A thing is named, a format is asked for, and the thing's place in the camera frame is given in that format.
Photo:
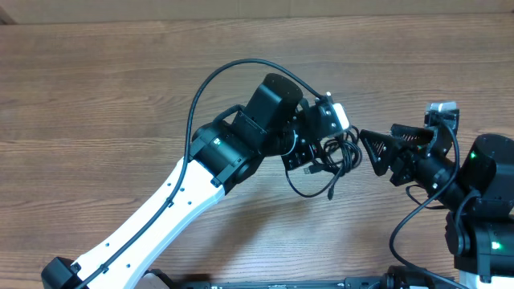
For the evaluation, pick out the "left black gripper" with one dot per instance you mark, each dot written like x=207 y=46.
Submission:
x=304 y=153

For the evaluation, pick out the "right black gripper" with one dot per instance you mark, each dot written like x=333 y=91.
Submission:
x=406 y=158

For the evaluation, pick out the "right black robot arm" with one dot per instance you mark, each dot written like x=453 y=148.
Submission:
x=476 y=191

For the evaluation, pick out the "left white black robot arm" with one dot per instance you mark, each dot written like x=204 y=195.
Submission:
x=277 y=121

